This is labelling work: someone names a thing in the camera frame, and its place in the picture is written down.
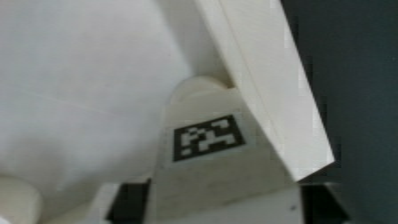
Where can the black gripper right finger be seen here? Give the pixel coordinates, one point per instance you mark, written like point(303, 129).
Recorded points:
point(324, 209)

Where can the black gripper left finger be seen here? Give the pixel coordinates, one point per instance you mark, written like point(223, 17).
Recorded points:
point(120, 204)

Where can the white square tabletop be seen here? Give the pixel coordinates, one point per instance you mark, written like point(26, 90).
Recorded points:
point(97, 55)

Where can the white L-shaped obstacle wall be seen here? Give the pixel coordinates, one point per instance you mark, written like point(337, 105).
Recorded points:
point(267, 47)

